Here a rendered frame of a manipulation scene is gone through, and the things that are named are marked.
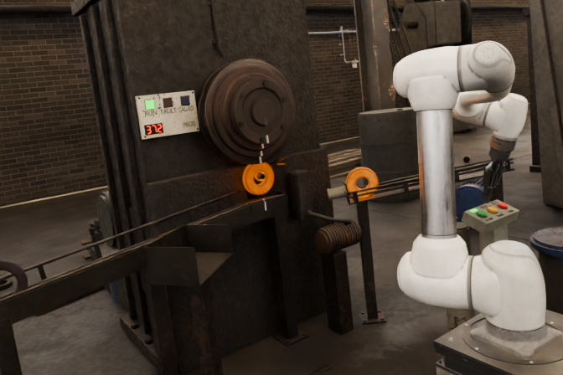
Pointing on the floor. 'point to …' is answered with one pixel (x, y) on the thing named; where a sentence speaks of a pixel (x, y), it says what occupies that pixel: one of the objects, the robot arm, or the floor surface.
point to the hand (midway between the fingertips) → (487, 193)
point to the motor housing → (337, 272)
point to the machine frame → (179, 38)
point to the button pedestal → (491, 223)
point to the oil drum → (389, 147)
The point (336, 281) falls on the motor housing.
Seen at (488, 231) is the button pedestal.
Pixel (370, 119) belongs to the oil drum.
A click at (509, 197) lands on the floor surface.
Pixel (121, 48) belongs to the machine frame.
